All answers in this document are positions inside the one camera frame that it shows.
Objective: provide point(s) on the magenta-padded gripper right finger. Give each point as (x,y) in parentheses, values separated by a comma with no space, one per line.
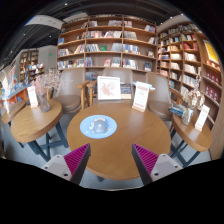
(146,159)

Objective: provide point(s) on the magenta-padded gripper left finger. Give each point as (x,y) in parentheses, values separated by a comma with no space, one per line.
(76,159)

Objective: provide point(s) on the round light blue mouse pad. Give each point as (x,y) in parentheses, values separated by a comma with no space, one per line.
(111,128)

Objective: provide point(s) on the round wooden side table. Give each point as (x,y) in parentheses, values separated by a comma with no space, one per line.
(13,111)
(33,123)
(193,136)

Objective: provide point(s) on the white sign on wooden base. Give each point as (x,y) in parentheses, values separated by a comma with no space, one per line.
(141,96)

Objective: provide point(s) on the glass vase pink dried flowers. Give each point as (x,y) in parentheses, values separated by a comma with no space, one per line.
(44,101)

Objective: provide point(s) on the small white table sign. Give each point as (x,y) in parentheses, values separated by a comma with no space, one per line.
(202,117)
(32,96)

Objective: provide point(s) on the dark cover book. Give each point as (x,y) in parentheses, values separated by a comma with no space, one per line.
(125,91)

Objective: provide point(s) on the white framed floral picture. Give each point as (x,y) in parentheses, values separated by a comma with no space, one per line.
(109,87)

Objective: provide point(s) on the distant wooden bookshelf unit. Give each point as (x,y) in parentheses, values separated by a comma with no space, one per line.
(30,65)

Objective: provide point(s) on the angled wooden bookshelf unit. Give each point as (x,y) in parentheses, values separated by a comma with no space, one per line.
(183,53)

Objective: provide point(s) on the wide wooden bookshelf unit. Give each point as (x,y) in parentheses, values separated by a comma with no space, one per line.
(106,43)

